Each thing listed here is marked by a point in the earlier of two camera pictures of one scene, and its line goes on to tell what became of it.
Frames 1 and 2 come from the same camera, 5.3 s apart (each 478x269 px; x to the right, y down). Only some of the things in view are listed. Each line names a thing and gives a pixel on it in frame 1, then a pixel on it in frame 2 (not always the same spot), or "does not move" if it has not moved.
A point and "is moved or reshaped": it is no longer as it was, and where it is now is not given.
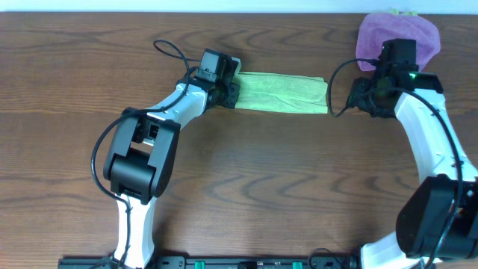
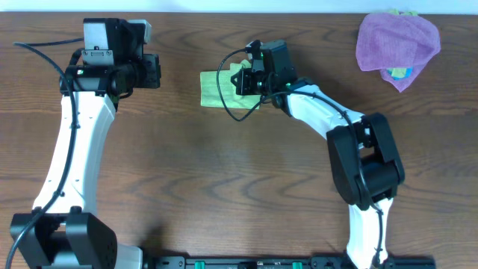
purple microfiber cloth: x=376 y=28 does not move
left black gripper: x=230 y=88 -> x=152 y=71
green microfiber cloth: x=282 y=92 is moved or reshaped
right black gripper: x=368 y=103 -> x=243 y=80
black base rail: x=221 y=262 does not move
